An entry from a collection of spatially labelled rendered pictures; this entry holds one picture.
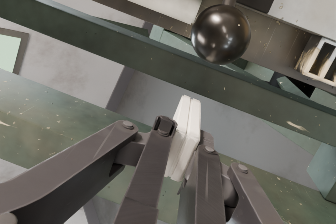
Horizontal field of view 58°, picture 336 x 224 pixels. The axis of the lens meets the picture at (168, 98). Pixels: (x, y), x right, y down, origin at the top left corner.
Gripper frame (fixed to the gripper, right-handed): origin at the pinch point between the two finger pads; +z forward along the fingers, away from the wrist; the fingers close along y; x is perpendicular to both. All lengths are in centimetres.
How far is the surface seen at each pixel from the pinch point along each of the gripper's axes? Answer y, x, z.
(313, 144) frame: 36, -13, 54
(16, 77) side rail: -22.3, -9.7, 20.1
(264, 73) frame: 41, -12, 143
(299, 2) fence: 6.3, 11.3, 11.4
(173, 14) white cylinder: -4.2, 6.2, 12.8
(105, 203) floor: -23, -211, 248
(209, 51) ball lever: -0.4, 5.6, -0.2
